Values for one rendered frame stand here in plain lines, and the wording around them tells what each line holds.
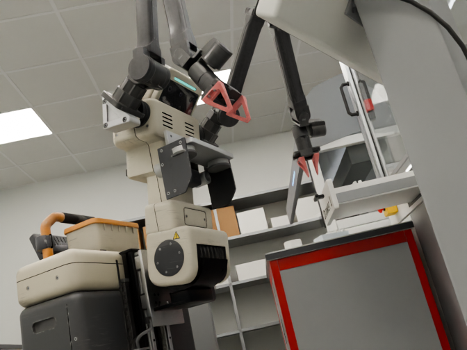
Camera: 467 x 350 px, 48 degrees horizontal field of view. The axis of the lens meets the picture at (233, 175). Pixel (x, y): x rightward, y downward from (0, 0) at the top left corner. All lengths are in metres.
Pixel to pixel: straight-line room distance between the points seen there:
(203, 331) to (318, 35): 1.49
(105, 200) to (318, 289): 4.63
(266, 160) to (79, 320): 5.05
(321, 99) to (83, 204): 4.04
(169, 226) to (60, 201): 5.06
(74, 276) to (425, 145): 1.02
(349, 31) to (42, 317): 1.12
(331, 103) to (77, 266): 1.89
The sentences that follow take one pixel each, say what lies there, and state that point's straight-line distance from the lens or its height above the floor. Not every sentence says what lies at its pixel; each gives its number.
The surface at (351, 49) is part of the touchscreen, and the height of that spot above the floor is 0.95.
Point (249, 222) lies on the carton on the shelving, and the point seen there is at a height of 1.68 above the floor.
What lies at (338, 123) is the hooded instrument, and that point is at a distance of 2.98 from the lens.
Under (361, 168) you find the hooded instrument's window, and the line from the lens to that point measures 2.93.
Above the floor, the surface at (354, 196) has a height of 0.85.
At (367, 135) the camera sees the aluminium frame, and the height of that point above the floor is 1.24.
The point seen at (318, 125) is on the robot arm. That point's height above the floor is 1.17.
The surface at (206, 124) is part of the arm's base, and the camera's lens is 1.88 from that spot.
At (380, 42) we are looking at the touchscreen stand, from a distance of 0.99.
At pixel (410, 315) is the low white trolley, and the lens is 2.10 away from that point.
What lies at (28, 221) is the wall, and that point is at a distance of 6.62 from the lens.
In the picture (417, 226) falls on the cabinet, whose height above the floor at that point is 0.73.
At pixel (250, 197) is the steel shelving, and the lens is 5.76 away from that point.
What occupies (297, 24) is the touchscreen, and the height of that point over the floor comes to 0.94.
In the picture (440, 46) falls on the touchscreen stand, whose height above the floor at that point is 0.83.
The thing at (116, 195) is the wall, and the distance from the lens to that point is 6.40.
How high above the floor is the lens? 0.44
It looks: 18 degrees up
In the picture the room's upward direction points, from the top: 13 degrees counter-clockwise
